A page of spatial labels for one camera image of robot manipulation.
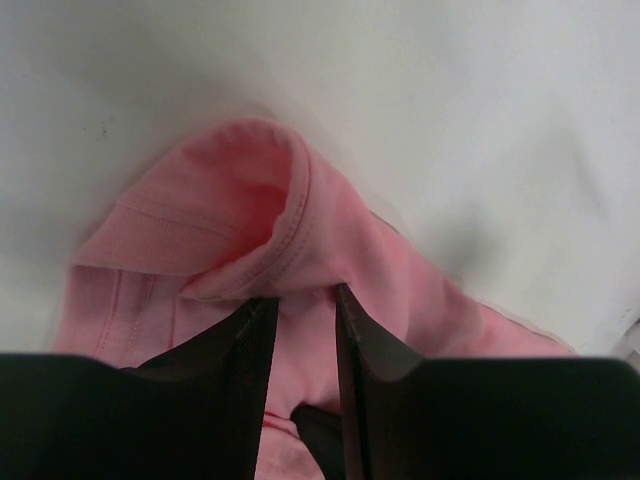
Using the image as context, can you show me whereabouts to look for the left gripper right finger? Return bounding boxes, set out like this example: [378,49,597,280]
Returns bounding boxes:
[336,286,639,479]

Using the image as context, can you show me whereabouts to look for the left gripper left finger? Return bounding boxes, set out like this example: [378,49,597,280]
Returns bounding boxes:
[1,298,278,479]

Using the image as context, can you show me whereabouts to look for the light pink t-shirt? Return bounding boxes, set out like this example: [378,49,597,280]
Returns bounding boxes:
[54,119,568,479]

